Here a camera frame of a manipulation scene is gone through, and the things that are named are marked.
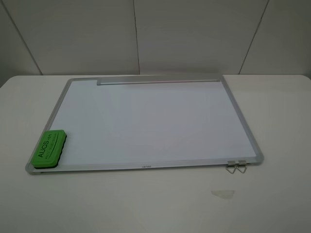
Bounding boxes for green foam whiteboard eraser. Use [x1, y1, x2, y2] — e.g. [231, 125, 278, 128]
[31, 130, 67, 169]

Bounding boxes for white aluminium-framed whiteboard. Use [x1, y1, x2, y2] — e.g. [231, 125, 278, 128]
[25, 76, 264, 175]

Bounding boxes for silver marker tray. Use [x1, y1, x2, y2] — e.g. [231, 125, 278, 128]
[97, 73, 223, 86]

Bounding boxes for left metal hanging clip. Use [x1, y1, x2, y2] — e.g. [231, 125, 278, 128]
[226, 160, 237, 174]

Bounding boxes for metal hanging clip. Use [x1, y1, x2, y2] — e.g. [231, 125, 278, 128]
[226, 160, 237, 174]
[236, 160, 249, 174]

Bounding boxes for right metal hanging clip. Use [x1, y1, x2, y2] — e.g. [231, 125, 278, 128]
[236, 160, 249, 174]

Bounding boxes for clear tape piece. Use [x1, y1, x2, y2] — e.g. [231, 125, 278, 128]
[211, 190, 235, 200]

